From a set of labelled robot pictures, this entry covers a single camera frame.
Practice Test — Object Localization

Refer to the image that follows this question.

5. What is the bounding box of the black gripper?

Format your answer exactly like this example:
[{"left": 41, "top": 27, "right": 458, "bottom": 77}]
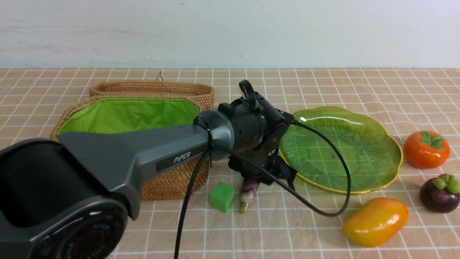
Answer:
[{"left": 217, "top": 94, "right": 297, "bottom": 185}]

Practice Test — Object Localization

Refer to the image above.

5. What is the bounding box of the purple toy eggplant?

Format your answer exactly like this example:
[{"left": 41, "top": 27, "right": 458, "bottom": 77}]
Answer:
[{"left": 239, "top": 177, "right": 260, "bottom": 214}]

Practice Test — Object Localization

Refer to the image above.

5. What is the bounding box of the yellow orange toy mango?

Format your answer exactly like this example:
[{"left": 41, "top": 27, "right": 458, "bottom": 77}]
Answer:
[{"left": 343, "top": 197, "right": 409, "bottom": 247}]

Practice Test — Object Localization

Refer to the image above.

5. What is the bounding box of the orange toy persimmon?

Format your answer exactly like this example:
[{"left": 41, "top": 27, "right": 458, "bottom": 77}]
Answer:
[{"left": 403, "top": 131, "right": 450, "bottom": 169}]

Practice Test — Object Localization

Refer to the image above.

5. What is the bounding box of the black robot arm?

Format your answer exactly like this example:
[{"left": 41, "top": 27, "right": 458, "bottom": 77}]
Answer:
[{"left": 1, "top": 95, "right": 294, "bottom": 259}]

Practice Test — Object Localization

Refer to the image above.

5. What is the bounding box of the woven wicker basket lid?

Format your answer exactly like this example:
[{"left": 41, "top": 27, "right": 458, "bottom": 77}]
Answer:
[{"left": 88, "top": 72, "right": 214, "bottom": 109}]

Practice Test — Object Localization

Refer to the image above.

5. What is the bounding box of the green foam cube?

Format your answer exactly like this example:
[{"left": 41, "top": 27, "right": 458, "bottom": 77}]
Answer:
[{"left": 209, "top": 182, "right": 235, "bottom": 213}]

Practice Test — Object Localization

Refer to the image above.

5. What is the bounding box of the woven wicker basket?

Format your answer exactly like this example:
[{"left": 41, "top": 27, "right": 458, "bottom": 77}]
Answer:
[{"left": 50, "top": 95, "right": 211, "bottom": 201}]

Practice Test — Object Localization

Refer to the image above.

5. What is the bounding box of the green glass leaf plate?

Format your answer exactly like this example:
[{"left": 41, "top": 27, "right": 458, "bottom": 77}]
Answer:
[{"left": 279, "top": 106, "right": 403, "bottom": 195}]

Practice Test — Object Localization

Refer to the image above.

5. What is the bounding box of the checkered beige tablecloth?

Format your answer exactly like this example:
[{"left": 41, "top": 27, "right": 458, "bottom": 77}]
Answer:
[{"left": 0, "top": 67, "right": 460, "bottom": 259}]

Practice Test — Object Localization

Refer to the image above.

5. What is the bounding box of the green fabric basket lining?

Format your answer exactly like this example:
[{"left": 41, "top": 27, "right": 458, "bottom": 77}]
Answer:
[{"left": 50, "top": 96, "right": 202, "bottom": 139}]

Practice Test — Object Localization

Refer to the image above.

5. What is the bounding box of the dark purple toy mangosteen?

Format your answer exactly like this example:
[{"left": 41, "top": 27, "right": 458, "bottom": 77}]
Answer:
[{"left": 419, "top": 174, "right": 460, "bottom": 213}]

